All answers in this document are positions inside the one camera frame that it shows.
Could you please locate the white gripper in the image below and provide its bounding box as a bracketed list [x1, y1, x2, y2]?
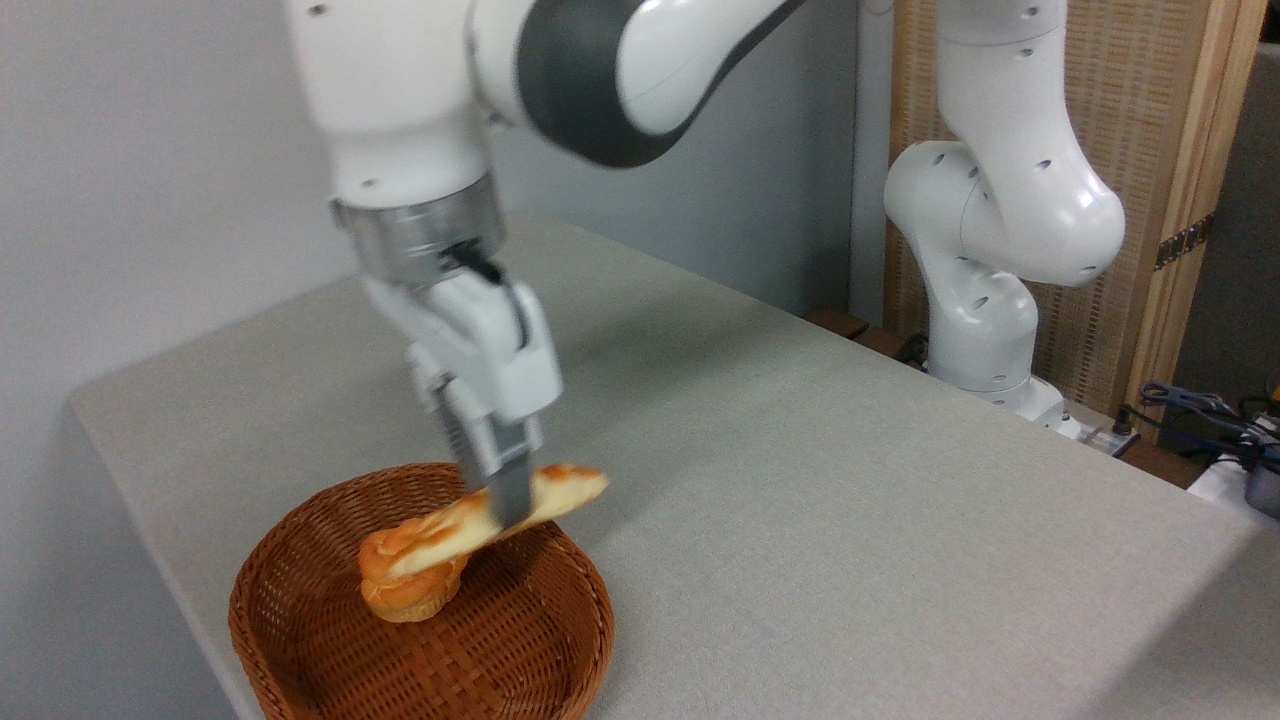
[361, 271, 564, 532]

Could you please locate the braided long bread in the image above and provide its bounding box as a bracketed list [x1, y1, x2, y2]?
[384, 463, 610, 582]

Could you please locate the round orange bread roll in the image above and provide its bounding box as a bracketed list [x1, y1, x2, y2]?
[358, 519, 471, 625]

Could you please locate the brown wicker basket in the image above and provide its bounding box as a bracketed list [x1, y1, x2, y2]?
[228, 462, 616, 720]

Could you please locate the grey tablecloth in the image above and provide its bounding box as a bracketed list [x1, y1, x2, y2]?
[68, 212, 1280, 720]

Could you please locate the metal screen hinge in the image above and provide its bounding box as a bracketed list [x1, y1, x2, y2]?
[1154, 214, 1217, 272]

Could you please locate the woven wooden screen panel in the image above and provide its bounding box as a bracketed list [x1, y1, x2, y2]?
[885, 0, 1269, 443]

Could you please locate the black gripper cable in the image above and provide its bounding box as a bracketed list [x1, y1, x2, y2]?
[445, 240, 537, 351]

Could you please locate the black cable bundle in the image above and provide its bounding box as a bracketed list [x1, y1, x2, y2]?
[1115, 380, 1280, 471]

